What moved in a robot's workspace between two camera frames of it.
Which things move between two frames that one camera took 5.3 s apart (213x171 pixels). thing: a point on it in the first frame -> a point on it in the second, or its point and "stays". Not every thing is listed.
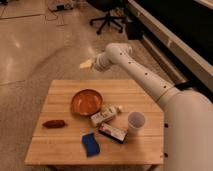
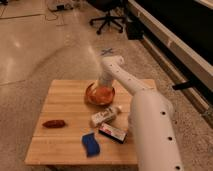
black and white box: (117, 134) stays
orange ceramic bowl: (86, 101) -> (100, 92)
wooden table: (97, 122) stays
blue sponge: (90, 144) stays
